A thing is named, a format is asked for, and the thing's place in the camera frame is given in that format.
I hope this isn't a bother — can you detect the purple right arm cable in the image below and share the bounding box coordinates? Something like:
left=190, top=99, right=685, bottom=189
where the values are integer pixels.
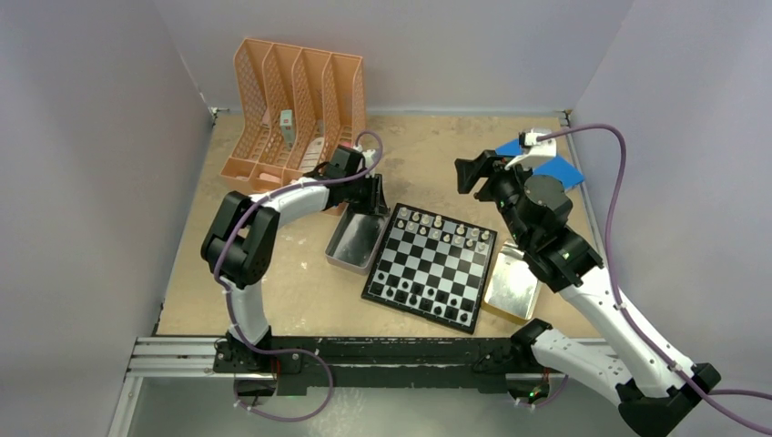
left=536, top=124, right=772, bottom=435

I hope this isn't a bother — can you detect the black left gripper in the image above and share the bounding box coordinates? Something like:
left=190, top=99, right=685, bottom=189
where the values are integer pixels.
left=344, top=172, right=388, bottom=216

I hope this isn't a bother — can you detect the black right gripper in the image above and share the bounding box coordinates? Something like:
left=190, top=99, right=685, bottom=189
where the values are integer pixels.
left=455, top=150, right=541, bottom=247

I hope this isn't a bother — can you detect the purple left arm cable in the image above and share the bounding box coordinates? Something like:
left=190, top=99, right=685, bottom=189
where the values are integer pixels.
left=212, top=130, right=385, bottom=424

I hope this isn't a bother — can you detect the aluminium frame rail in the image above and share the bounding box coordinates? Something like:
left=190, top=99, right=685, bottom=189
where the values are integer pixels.
left=108, top=337, right=269, bottom=436

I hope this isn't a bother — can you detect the pink metal tin box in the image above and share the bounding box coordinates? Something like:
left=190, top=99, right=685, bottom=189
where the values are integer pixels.
left=325, top=208, right=390, bottom=276

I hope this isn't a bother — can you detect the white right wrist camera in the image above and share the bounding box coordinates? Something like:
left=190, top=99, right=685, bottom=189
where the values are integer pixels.
left=502, top=128, right=557, bottom=169

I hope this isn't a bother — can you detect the green white small box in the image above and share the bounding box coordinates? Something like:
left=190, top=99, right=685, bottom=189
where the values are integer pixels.
left=279, top=109, right=297, bottom=149

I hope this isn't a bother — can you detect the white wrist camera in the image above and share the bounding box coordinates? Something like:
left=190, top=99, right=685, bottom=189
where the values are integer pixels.
left=502, top=128, right=557, bottom=169
left=356, top=145, right=381, bottom=169

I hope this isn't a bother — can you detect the blue notebook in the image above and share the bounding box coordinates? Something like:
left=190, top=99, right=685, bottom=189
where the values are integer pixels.
left=494, top=141, right=584, bottom=190

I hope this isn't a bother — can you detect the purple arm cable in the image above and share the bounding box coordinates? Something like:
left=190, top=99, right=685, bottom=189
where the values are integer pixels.
left=212, top=130, right=385, bottom=424
left=536, top=124, right=772, bottom=435

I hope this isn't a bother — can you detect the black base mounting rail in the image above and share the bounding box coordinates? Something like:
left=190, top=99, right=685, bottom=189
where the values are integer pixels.
left=213, top=335, right=543, bottom=395

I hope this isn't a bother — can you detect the black white chess board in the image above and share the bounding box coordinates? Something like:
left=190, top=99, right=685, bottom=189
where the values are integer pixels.
left=361, top=203, right=497, bottom=334

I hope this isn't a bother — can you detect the orange plastic file organizer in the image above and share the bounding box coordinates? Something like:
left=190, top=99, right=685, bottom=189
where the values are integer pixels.
left=220, top=38, right=367, bottom=195

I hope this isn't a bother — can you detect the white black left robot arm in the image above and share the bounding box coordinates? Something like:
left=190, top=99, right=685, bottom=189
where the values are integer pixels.
left=200, top=146, right=388, bottom=372

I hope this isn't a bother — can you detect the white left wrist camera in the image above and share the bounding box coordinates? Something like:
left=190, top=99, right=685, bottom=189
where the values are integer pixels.
left=356, top=145, right=381, bottom=169

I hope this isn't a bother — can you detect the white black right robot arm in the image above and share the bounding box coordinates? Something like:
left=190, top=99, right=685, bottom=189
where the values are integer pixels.
left=454, top=150, right=720, bottom=436

